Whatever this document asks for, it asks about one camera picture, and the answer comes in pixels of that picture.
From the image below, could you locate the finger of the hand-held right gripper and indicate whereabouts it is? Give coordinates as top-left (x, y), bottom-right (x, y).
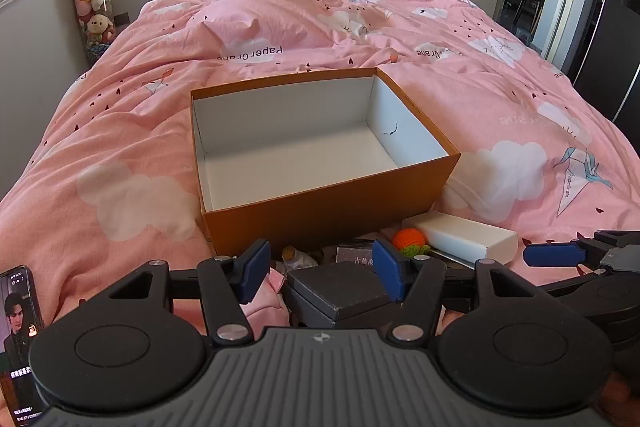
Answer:
top-left (523, 230), bottom-right (640, 269)
top-left (537, 269), bottom-right (621, 303)

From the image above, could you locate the dark grey box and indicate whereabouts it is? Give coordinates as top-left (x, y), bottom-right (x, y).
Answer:
top-left (286, 261), bottom-right (402, 329)

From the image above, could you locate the small white bear plush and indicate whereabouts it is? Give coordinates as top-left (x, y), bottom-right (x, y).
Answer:
top-left (280, 245), bottom-right (319, 270)

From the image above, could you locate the black smartphone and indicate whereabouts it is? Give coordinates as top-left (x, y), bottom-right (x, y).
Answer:
top-left (0, 264), bottom-right (46, 421)

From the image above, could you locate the white rectangular box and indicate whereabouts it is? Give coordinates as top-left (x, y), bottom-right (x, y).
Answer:
top-left (401, 212), bottom-right (519, 266)

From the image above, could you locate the grey photo card box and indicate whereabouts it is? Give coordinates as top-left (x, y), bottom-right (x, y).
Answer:
top-left (336, 244), bottom-right (381, 266)

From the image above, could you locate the orange cardboard box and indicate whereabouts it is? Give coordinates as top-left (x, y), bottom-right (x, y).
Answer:
top-left (190, 67), bottom-right (462, 258)

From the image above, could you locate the dark wardrobe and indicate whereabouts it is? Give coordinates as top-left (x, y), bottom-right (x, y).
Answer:
top-left (570, 0), bottom-right (640, 142)

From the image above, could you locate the orange crochet fruit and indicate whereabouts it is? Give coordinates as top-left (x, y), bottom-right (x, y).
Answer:
top-left (391, 229), bottom-right (432, 258)

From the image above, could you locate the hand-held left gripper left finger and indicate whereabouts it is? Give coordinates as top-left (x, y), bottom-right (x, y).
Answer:
top-left (106, 238), bottom-right (273, 349)

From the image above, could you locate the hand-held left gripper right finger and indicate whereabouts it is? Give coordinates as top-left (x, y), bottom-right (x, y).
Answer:
top-left (372, 238), bottom-right (544, 349)

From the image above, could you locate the pink fabric pouch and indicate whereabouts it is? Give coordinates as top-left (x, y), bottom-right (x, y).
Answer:
top-left (240, 267), bottom-right (292, 339)

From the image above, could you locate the pink printed blanket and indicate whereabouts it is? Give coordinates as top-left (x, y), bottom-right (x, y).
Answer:
top-left (0, 0), bottom-right (640, 410)

